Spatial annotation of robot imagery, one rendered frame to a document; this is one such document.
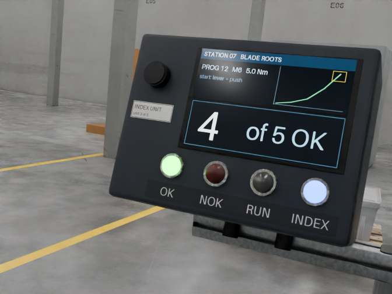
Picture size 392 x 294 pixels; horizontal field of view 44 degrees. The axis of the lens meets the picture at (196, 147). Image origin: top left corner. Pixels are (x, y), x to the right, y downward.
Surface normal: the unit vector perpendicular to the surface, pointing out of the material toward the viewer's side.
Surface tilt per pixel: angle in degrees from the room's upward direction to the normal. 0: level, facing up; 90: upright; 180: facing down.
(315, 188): 71
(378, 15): 90
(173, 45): 75
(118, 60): 90
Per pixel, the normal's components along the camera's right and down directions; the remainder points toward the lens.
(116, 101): -0.44, 0.08
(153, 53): -0.37, -0.17
